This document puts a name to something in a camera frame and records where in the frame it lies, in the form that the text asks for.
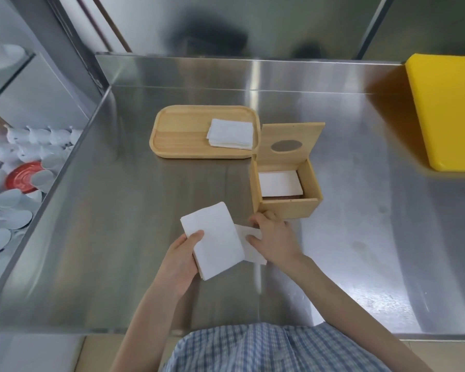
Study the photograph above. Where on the person's left hand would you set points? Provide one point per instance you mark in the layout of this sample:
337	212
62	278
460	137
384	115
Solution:
180	263

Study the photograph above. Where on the person's right hand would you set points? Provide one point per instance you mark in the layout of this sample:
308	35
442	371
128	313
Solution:
277	240

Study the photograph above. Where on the person's right thumb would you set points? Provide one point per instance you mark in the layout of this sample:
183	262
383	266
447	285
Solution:
255	242

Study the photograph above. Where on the person's left thumb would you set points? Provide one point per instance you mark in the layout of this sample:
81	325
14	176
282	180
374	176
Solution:
193	239

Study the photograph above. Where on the single white napkin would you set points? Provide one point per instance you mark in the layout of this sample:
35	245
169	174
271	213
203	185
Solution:
252	244

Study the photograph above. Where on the large white napkin stack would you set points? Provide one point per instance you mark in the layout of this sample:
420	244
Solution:
213	240

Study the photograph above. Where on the person's right forearm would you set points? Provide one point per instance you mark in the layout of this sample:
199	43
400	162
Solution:
356	309

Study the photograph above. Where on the person's left forearm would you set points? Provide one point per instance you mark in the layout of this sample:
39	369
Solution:
145	325

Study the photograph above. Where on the white napkins in box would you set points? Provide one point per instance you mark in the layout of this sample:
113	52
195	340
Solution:
279	184

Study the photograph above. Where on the wooden tissue box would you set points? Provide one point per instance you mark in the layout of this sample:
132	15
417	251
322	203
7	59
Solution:
286	170

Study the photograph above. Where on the blue checkered shirt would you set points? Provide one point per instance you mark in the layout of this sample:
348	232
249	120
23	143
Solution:
271	348

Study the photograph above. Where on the wooden tray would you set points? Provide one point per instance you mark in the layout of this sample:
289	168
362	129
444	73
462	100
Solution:
193	131

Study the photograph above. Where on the small white napkin stack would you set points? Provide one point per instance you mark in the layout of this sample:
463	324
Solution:
230	134

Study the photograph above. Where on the red plate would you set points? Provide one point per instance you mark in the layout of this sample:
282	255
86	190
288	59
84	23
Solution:
23	177

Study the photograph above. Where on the pile of white dishes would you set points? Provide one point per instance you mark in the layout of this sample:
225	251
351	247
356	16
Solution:
15	182

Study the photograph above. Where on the yellow cutting board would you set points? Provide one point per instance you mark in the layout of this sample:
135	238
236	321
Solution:
447	108

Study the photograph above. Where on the glass shelf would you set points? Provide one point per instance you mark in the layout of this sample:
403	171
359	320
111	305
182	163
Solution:
6	73

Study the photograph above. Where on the white bowl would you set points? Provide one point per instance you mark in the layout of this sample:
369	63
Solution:
0	50

